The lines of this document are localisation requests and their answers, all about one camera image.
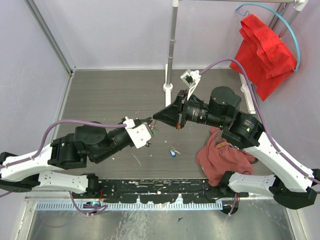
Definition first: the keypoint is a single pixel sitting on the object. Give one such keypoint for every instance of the black mounting plate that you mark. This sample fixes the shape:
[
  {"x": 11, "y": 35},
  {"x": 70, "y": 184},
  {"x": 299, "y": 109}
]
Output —
[{"x": 157, "y": 191}]

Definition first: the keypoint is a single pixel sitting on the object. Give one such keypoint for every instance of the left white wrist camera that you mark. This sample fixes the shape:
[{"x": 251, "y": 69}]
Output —
[{"x": 139, "y": 135}]

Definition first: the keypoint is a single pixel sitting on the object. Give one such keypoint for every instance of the blue clothes hanger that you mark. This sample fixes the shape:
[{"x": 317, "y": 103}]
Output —
[{"x": 297, "y": 47}]

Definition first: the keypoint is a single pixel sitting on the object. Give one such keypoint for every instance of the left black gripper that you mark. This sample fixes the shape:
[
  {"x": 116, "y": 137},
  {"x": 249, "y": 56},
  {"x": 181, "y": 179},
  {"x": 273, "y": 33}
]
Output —
[{"x": 148, "y": 121}]

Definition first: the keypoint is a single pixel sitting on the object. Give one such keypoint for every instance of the maroon printed t-shirt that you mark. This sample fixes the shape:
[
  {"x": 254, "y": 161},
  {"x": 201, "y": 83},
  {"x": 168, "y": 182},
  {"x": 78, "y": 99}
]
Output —
[{"x": 218, "y": 156}]

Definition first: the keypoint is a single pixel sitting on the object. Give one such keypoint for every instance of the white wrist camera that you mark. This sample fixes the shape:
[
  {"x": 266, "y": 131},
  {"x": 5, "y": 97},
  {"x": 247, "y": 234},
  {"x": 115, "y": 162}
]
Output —
[
  {"x": 139, "y": 135},
  {"x": 191, "y": 80}
]

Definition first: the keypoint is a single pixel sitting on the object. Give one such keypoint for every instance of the red cloth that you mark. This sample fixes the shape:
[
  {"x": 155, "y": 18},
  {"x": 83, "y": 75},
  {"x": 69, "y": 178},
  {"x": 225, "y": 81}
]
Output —
[{"x": 265, "y": 58}]

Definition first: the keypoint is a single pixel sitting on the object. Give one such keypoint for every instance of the slotted cable duct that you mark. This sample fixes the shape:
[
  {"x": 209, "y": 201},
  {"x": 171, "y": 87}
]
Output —
[{"x": 176, "y": 206}]

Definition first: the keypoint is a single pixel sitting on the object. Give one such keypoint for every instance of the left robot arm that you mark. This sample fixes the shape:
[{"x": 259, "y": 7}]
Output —
[{"x": 90, "y": 141}]

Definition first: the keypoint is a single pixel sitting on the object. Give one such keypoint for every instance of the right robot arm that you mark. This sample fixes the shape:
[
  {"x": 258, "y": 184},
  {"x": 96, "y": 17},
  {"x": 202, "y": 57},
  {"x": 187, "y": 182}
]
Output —
[{"x": 290, "y": 185}]

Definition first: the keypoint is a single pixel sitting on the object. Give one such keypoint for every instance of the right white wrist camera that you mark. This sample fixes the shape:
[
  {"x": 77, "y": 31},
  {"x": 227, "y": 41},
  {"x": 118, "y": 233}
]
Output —
[{"x": 191, "y": 80}]

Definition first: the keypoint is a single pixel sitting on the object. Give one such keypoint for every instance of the blue tagged key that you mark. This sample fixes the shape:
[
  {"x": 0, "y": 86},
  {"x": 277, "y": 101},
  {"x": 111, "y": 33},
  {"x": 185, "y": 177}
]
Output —
[{"x": 174, "y": 152}]

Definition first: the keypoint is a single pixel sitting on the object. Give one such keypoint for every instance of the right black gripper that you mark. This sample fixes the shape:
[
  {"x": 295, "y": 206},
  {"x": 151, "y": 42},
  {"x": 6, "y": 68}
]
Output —
[{"x": 176, "y": 113}]

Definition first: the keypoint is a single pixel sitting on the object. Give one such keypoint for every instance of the metal keyring with keys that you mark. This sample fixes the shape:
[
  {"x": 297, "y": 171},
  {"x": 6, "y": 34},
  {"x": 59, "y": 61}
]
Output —
[{"x": 154, "y": 131}]

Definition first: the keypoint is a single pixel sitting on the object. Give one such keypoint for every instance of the aluminium corner profile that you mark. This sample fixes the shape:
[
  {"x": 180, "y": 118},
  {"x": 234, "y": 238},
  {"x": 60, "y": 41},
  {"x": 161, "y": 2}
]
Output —
[{"x": 48, "y": 27}]

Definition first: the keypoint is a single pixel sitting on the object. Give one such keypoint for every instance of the metal rack pole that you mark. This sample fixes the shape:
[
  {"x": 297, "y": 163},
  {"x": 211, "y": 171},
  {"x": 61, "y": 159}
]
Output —
[{"x": 175, "y": 6}]

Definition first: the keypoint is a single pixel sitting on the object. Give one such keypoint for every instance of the white pole base foot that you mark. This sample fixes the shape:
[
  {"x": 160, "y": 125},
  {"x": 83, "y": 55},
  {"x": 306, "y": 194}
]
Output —
[{"x": 167, "y": 88}]

